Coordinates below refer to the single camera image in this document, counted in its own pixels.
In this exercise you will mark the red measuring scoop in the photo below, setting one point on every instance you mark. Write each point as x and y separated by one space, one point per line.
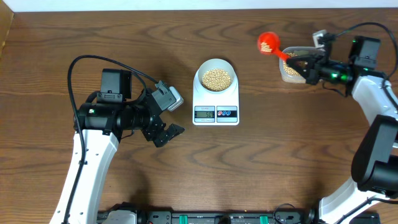
273 40

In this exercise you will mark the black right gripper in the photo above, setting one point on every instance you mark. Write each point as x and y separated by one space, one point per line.
312 73

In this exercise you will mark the soybeans in red scoop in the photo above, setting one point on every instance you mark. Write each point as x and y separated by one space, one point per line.
265 48

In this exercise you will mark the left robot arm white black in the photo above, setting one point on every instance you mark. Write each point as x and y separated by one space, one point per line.
99 126

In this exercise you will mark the grey round bowl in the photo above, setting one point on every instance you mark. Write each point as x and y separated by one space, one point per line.
218 63

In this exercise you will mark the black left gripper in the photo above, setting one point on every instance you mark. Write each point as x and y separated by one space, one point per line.
150 131

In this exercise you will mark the pile of soybeans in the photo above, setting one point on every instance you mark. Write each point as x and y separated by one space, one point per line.
290 71

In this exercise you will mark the white digital kitchen scale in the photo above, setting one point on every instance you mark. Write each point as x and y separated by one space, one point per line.
215 109

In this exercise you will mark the clear plastic container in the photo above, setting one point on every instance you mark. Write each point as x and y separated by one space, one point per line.
295 51

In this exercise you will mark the soybeans in grey bowl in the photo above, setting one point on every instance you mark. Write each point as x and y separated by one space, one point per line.
216 79

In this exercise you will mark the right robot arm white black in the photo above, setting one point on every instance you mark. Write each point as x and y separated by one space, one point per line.
374 169

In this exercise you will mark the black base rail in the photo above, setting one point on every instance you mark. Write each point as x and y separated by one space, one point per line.
128 213

